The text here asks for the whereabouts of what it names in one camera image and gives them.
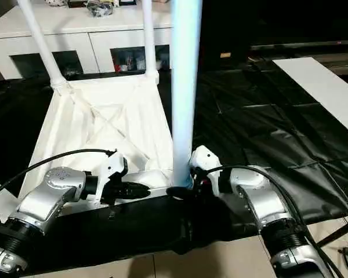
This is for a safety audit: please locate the white plastic table top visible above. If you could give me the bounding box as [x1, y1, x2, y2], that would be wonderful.
[18, 71, 193, 217]

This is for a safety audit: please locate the black left wrist camera cable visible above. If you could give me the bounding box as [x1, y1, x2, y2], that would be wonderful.
[0, 148, 119, 204]

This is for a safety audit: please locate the dark frame with yellow cards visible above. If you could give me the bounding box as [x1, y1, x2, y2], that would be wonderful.
[67, 0, 135, 9]

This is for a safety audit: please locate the white flat board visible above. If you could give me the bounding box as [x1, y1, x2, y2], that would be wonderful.
[271, 56, 348, 137]

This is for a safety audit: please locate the black low cabinet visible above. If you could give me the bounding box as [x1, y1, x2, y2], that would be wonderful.
[201, 0, 348, 64]

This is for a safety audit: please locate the bag of black items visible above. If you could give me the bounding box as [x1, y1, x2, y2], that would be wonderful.
[86, 0, 115, 18]

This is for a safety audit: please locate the white sideboard cabinet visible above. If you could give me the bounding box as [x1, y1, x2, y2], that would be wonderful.
[0, 3, 175, 81]

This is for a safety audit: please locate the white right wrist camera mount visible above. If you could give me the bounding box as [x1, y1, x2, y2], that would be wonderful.
[189, 145, 224, 197]

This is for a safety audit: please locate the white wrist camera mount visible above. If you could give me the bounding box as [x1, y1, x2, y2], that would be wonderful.
[189, 145, 224, 197]
[96, 151, 129, 207]

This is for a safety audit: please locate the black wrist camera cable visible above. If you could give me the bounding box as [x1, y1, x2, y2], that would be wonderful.
[205, 164, 346, 278]
[0, 148, 119, 204]

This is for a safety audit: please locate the black tripod leg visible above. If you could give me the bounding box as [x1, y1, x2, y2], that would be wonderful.
[318, 221, 348, 250]

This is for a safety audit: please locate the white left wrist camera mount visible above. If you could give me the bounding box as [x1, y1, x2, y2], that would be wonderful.
[96, 151, 129, 207]

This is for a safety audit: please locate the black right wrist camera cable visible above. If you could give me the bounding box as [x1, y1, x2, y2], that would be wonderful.
[205, 164, 346, 278]

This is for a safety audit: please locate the red and white container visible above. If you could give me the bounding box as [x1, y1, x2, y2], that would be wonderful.
[115, 56, 129, 73]

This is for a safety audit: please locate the black plastic mat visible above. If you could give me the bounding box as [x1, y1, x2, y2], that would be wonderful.
[0, 59, 348, 275]

